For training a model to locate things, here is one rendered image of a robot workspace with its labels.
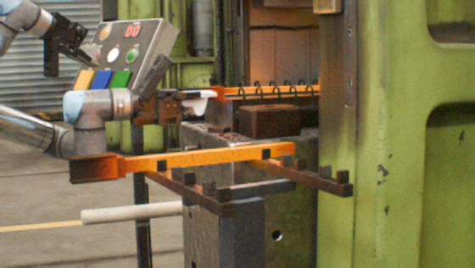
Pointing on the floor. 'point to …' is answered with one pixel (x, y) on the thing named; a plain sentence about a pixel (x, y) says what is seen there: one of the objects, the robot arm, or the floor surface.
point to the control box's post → (140, 198)
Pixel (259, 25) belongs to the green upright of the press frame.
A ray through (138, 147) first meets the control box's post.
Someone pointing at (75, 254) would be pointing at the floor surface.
